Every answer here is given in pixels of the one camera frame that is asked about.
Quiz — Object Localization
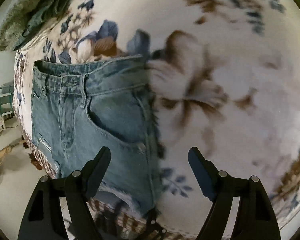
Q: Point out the blue denim shorts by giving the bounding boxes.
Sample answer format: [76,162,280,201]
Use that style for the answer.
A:
[31,55,161,216]

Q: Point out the teal metal rack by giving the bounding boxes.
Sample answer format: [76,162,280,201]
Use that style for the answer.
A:
[0,84,14,116]

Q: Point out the floral bed blanket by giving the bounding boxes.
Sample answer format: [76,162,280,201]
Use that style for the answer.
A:
[14,0,300,239]

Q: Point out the folded olive fuzzy garment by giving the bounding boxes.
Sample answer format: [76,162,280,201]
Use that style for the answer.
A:
[0,0,40,51]

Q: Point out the folded dark teal garment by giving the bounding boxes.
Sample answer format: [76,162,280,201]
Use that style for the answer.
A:
[13,0,70,50]

